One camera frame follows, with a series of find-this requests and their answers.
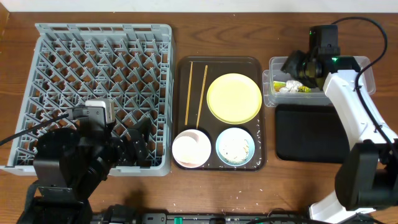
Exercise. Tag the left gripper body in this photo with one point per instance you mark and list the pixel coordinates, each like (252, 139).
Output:
(125, 144)

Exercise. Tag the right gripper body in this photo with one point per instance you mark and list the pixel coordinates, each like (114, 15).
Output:
(296, 64)

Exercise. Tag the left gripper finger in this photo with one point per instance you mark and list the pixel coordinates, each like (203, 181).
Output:
(144, 127)
(137, 145)

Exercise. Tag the white tissue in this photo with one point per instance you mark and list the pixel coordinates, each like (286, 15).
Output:
(291, 86)

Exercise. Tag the green snack wrapper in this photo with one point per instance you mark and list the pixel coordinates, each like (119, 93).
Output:
(278, 85)

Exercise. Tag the white pink bowl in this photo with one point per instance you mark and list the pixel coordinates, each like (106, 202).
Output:
(191, 148)

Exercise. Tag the wooden chopstick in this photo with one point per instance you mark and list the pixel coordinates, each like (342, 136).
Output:
(201, 96)
(188, 93)

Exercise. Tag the light blue bowl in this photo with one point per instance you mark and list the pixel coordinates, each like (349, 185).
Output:
(235, 133)

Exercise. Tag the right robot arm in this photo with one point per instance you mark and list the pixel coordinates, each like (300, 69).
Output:
(367, 180)

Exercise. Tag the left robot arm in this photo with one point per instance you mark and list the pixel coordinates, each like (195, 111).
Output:
(71, 163)

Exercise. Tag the clear plastic waste bin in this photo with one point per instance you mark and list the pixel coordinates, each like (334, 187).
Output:
(315, 97)

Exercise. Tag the grey plastic dishwasher rack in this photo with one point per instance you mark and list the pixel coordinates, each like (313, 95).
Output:
(132, 65)

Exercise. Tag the spilled rice food waste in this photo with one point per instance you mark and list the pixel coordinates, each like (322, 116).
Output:
(234, 150)

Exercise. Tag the black rectangular tray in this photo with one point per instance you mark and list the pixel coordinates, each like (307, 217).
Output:
(310, 134)

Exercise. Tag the dark brown serving tray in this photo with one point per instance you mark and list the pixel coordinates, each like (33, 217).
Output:
(210, 125)

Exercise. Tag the yellow round plate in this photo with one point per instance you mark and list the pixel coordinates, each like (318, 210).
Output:
(234, 98)

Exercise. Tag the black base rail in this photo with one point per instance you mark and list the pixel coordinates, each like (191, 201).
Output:
(124, 214)

